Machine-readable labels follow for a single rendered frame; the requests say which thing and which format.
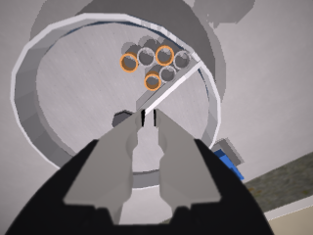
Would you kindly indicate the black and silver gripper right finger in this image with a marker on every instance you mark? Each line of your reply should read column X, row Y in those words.
column 191, row 175

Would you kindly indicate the grey metal ring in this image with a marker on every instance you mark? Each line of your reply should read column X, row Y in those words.
column 143, row 64
column 187, row 63
column 167, row 79

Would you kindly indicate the bronze bushing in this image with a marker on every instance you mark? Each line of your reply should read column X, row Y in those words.
column 152, row 87
column 169, row 61
column 124, row 66

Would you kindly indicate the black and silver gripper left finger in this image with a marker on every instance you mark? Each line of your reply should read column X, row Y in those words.
column 99, row 176

